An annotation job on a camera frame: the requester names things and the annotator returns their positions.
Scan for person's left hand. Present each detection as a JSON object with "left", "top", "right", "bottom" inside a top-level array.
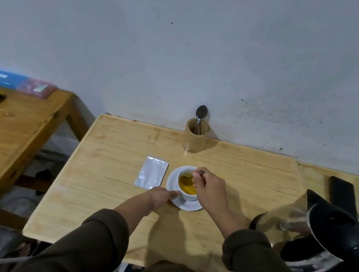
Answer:
[{"left": 146, "top": 185, "right": 183, "bottom": 216}]

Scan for person's right hand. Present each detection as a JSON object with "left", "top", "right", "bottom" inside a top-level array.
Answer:
[{"left": 186, "top": 166, "right": 236, "bottom": 217}]

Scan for white saucer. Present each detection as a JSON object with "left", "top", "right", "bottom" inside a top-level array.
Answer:
[{"left": 162, "top": 164, "right": 210, "bottom": 214}]

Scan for white cup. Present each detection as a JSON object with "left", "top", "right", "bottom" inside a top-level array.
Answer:
[{"left": 173, "top": 164, "right": 204, "bottom": 203}]

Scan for silver foil sachet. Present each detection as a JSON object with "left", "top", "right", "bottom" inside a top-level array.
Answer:
[{"left": 133, "top": 154, "right": 171, "bottom": 194}]

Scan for orange brewed tea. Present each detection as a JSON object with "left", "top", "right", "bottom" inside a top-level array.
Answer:
[{"left": 176, "top": 171, "right": 201, "bottom": 197}]

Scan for steel black electric kettle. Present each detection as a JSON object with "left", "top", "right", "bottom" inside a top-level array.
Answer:
[{"left": 242, "top": 181, "right": 359, "bottom": 272}]

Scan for person's left forearm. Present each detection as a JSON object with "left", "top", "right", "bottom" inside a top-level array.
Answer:
[{"left": 10, "top": 177, "right": 157, "bottom": 272}]

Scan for bamboo utensil holder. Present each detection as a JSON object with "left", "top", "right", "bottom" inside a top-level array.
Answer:
[{"left": 180, "top": 116, "right": 212, "bottom": 156}]

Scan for black sandal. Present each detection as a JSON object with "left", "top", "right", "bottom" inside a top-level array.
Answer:
[{"left": 124, "top": 262, "right": 146, "bottom": 272}]

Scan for black plug adapter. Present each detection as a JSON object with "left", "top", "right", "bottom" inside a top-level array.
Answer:
[{"left": 32, "top": 167, "right": 56, "bottom": 198}]

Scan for black phone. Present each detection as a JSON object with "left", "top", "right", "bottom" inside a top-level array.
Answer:
[{"left": 324, "top": 175, "right": 359, "bottom": 221}]

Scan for pink plastic box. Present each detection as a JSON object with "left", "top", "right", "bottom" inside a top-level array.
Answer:
[{"left": 15, "top": 76, "right": 59, "bottom": 102}]

